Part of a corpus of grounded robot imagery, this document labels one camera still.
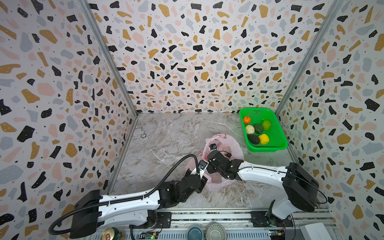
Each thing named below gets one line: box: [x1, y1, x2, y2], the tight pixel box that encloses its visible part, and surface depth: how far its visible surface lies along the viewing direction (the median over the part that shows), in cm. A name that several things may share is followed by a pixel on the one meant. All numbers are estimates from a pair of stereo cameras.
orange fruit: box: [243, 116, 251, 124], surface depth 115 cm
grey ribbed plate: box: [204, 223, 228, 240], surface depth 72 cm
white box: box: [299, 222, 332, 240], surface depth 69 cm
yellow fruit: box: [258, 134, 270, 145], surface depth 102 cm
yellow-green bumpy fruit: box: [261, 120, 272, 131], surface depth 111 cm
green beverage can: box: [100, 227, 122, 240], surface depth 63 cm
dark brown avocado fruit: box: [247, 134, 260, 145], surface depth 105 cm
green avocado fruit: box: [254, 123, 264, 134], surface depth 108 cm
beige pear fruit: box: [246, 124, 255, 135], surface depth 108 cm
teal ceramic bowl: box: [186, 225, 204, 240], surface depth 72 cm
